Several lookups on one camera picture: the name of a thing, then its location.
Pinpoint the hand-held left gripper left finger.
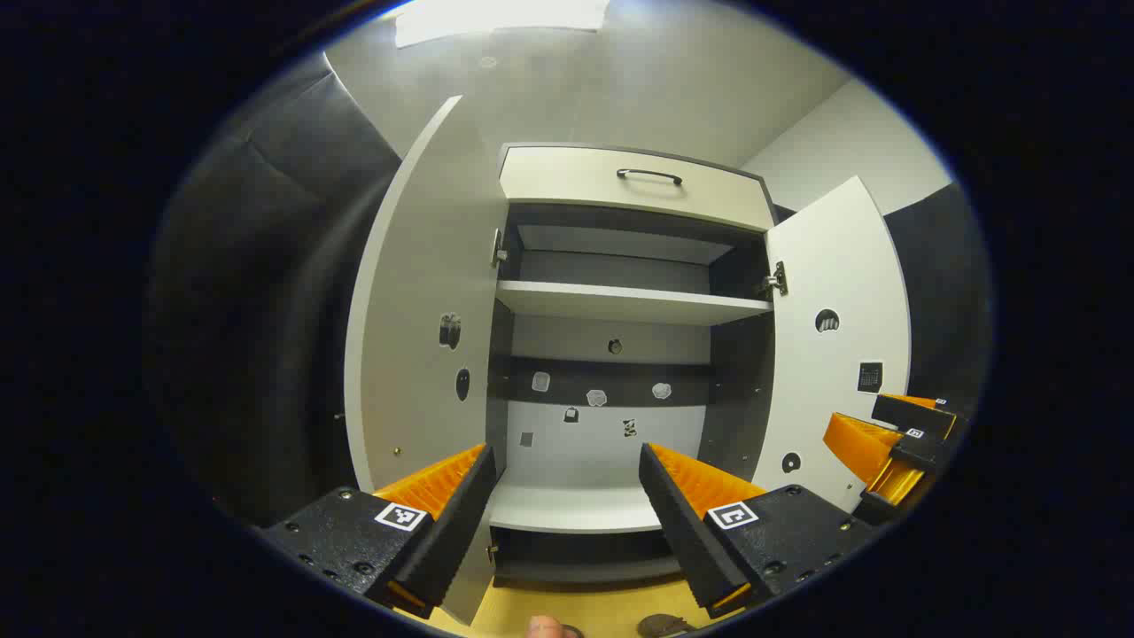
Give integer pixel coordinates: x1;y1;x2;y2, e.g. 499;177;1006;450
255;441;499;621

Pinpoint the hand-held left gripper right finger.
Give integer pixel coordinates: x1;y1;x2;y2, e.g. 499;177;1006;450
638;441;880;621

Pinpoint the light grey cabinet door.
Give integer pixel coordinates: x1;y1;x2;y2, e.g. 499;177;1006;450
344;95;510;626
751;175;913;515

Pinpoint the white cabinet shelf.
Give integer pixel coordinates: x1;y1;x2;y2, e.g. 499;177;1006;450
494;280;774;327

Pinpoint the ceiling light panel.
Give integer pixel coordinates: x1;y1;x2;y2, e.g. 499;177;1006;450
394;0;612;50

